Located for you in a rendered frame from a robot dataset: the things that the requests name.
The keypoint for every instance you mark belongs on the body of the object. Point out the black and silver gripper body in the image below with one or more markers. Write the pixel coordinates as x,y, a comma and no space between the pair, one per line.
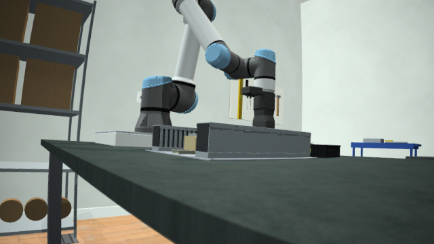
264,101

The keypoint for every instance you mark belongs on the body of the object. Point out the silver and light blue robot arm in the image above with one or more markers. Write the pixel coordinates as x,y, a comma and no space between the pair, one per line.
161,94

